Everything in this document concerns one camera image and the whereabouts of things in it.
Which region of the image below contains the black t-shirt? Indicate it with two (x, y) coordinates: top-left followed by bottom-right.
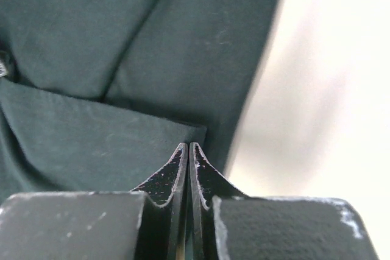
(1, 0), (278, 199)

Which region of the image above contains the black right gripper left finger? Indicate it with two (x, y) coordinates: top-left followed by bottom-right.
(132, 143), (188, 259)

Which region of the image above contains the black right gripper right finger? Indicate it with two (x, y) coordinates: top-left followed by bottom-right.
(189, 142), (249, 259)

